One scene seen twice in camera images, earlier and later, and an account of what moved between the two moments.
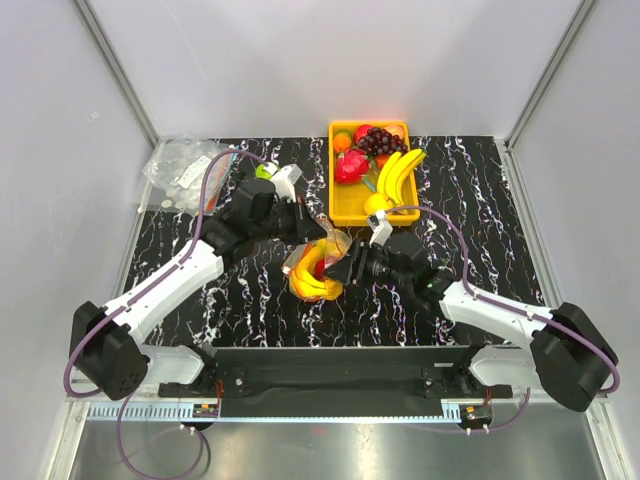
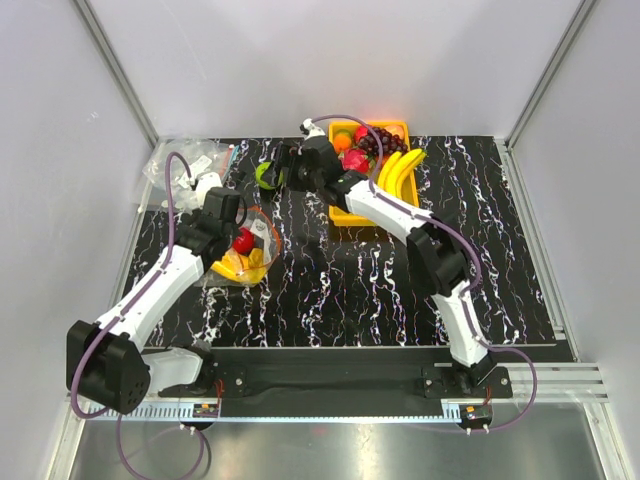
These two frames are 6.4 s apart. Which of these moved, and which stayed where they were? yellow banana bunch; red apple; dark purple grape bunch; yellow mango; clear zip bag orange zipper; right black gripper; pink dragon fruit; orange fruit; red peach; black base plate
Moved: right black gripper; clear zip bag orange zipper; yellow banana bunch; red apple; yellow mango
Stayed: dark purple grape bunch; red peach; orange fruit; pink dragon fruit; black base plate
